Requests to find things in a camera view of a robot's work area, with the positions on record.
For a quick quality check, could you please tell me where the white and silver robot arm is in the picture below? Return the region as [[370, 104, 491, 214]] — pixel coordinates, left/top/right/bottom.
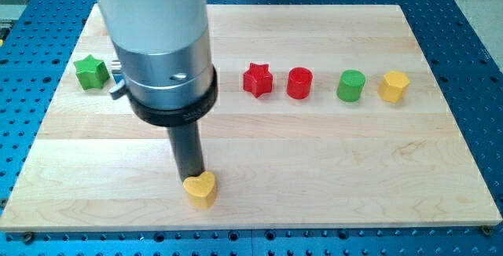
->
[[97, 0, 218, 127]]

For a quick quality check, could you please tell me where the red wooden star block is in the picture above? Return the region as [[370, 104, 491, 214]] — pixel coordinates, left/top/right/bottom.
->
[[243, 63, 274, 98]]

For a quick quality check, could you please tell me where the yellow wooden heart block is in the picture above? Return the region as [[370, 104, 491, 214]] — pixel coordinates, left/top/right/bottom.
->
[[182, 171, 218, 210]]

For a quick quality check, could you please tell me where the green wooden star block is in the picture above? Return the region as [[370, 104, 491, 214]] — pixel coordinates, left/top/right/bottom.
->
[[74, 55, 110, 90]]

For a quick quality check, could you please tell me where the red wooden cylinder block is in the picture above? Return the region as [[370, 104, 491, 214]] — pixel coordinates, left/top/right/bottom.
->
[[287, 67, 313, 100]]

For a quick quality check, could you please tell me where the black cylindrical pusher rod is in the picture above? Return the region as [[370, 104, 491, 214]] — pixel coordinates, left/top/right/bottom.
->
[[167, 122, 205, 181]]

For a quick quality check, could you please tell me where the light wooden board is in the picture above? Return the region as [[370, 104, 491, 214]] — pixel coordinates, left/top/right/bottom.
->
[[1, 5, 501, 232]]

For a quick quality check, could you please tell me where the green wooden cylinder block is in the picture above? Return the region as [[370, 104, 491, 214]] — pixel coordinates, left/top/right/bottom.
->
[[336, 70, 366, 102]]

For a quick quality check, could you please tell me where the yellow wooden hexagon block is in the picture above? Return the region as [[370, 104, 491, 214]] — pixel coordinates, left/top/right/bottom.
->
[[378, 71, 410, 103]]

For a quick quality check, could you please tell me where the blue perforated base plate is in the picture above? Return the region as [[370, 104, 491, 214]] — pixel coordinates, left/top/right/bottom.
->
[[1, 0, 502, 255]]

